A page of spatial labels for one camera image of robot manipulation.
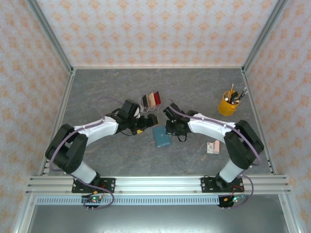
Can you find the aluminium table side rail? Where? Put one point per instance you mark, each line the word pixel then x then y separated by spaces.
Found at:
pixel 257 116
pixel 59 116

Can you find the teal card holder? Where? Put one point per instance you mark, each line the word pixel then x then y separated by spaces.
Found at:
pixel 161 137

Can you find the beige item in organizer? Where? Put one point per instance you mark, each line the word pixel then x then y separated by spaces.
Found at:
pixel 151 99

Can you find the black item in organizer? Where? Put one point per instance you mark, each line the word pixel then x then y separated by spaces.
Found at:
pixel 144 100

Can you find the short aluminium frame post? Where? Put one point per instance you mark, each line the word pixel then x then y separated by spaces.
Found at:
pixel 289 213
pixel 24 213

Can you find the aluminium table end rail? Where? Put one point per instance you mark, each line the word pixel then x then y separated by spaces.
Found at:
pixel 158 67

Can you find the long aluminium base rail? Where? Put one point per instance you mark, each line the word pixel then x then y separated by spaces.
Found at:
pixel 158 184

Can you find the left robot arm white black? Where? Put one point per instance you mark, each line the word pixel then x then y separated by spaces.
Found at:
pixel 97 131

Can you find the grey metal panel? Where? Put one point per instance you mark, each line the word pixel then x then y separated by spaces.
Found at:
pixel 158 218

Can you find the clear acrylic organizer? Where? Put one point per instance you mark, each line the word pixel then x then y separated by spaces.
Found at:
pixel 149 108

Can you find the pink pen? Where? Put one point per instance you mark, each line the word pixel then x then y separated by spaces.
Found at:
pixel 235 103

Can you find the small pink box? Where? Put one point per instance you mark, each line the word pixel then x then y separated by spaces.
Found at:
pixel 216 146

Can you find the yellow pencil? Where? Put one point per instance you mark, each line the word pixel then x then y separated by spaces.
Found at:
pixel 232 89

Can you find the black pen silver tip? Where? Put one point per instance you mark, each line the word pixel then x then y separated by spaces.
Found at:
pixel 243 93

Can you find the yellow pen cup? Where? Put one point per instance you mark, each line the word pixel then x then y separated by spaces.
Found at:
pixel 224 109

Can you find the black marker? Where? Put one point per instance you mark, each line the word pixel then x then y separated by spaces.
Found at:
pixel 235 95

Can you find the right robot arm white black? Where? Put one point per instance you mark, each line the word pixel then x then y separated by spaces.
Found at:
pixel 209 128

